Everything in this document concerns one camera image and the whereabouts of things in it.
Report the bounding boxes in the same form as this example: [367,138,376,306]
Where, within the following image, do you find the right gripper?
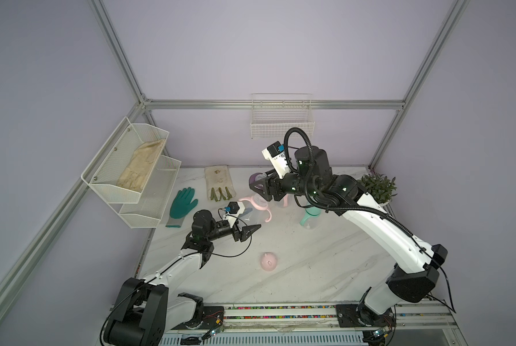
[253,167,321,202]

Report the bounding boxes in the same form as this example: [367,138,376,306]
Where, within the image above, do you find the purple nipple collar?
[249,173,267,184]

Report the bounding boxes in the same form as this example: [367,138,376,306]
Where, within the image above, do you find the clear baby bottle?
[241,205,270,226]

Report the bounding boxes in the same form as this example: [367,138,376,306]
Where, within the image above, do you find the pink bottle cap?
[260,252,278,272]

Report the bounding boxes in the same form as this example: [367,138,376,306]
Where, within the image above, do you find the mint green bottle cap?
[306,206,323,217]

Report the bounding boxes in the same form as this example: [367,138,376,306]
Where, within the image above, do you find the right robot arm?
[250,141,448,318]

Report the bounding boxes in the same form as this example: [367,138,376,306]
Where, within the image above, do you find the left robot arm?
[99,203,261,345]

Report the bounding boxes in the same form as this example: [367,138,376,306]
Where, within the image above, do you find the beige glove green fingertips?
[204,165,236,202]

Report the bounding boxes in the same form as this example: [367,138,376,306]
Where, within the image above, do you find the green rubber glove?
[165,187,198,228]

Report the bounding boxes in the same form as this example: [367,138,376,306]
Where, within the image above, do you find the lower white mesh shelf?
[119,155,181,229]

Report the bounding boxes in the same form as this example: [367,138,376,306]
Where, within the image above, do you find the white mesh shelf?
[119,155,181,229]
[81,118,170,204]

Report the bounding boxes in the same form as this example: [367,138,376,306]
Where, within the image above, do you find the potted green plant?
[358,173,397,206]

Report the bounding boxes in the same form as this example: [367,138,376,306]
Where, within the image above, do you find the beige glove in shelf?
[116,139,166,193]

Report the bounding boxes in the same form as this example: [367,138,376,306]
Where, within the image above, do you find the upper white mesh shelf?
[81,118,170,204]

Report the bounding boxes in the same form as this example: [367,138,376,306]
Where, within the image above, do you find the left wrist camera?
[223,201,245,228]

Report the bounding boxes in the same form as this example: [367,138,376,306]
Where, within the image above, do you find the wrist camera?
[262,141,291,179]
[223,201,245,228]

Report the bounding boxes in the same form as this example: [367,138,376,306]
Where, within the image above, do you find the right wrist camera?
[262,141,291,179]

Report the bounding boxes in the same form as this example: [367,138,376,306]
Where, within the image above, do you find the white wire wall basket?
[250,93,315,140]

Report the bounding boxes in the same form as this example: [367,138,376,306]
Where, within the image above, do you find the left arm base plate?
[185,306,225,330]

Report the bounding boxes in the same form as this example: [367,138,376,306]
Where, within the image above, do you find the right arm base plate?
[335,304,395,328]

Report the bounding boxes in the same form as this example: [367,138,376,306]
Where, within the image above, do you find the aluminium front rail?
[149,300,458,334]

